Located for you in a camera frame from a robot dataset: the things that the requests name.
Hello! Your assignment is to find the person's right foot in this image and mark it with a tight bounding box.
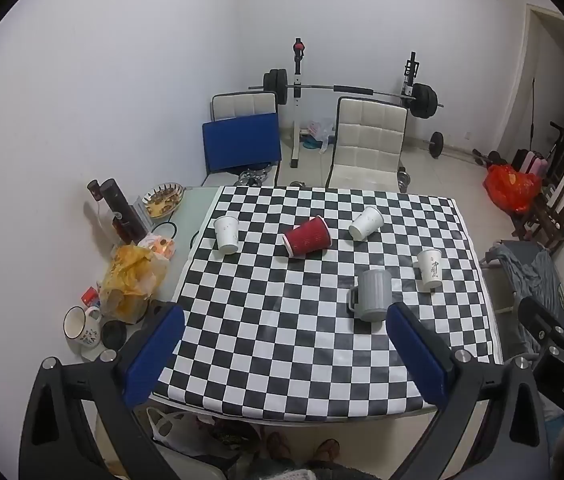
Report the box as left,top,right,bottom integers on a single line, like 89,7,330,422
314,438,341,464

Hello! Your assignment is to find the blue board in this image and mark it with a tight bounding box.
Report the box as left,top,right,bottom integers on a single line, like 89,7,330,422
201,113,283,174

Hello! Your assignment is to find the yellow plastic bag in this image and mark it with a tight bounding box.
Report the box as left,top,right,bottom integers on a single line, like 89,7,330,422
99,244,169,324

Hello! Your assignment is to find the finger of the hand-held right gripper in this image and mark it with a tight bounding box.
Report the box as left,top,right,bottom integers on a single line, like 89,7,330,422
518,296,564,353

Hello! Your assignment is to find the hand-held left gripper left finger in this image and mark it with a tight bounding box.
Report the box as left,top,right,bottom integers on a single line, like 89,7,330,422
18,301,186,480

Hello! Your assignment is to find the white barbell stand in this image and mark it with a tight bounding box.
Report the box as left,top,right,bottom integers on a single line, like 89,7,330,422
288,38,309,169

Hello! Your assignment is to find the black barbell stand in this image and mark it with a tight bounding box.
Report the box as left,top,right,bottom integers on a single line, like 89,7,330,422
401,51,421,102

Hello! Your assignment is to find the red ribbed paper cup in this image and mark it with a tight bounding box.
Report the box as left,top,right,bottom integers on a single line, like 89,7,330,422
282,215,332,258

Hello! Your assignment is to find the person's foot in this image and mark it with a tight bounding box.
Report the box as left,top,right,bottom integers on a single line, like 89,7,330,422
266,431,293,462
314,438,341,464

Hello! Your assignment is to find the white mug with print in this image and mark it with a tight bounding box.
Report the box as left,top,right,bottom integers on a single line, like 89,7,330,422
63,305,103,349

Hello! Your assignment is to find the pink suitcase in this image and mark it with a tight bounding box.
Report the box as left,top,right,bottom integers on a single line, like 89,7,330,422
513,148,548,177

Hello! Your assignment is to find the black white checkered tablecloth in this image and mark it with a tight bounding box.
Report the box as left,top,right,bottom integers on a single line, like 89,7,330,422
150,185,504,422

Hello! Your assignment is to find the white paper cup black print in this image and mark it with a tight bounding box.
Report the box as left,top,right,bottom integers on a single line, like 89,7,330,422
416,248,443,291

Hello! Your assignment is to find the bowl of snacks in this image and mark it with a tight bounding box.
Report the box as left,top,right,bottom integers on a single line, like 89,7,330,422
141,183,185,220

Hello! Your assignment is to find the black thermos bottle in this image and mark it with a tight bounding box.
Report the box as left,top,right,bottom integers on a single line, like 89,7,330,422
99,178,149,242

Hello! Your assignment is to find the person's left foot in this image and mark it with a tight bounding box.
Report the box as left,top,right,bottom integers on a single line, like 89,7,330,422
266,431,293,462

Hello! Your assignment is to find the black kick scooter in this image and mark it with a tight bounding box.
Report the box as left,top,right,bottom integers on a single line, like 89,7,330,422
546,120,564,182

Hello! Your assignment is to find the clear plastic bag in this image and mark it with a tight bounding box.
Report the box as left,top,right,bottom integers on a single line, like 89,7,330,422
309,118,336,144

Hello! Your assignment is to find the orange snack packet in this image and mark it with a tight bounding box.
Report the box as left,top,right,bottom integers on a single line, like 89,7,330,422
136,233,176,262

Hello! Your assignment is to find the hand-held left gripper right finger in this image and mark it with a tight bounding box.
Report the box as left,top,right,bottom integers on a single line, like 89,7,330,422
387,302,548,480

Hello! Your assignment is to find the plain white paper cup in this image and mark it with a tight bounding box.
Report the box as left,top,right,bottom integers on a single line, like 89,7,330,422
213,215,240,254
348,206,385,241

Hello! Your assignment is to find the barbell with black plates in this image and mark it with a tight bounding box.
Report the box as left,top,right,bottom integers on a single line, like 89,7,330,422
263,68,445,120

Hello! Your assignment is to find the white plastic bag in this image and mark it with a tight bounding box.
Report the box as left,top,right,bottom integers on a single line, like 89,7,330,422
146,406,223,449

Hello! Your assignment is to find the red plastic bag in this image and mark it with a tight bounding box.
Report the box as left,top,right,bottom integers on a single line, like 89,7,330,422
483,163,543,214

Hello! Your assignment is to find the round black lid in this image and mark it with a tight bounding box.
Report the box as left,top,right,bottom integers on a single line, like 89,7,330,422
100,319,126,349

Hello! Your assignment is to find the white padded chair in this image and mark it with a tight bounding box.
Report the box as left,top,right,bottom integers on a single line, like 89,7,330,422
210,91,281,187
324,96,409,192

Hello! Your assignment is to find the grey ribbed mug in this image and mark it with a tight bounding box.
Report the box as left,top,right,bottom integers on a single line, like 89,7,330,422
346,268,393,323

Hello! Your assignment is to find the grey cloth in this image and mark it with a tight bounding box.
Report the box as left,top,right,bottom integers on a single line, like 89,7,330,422
490,241,564,357

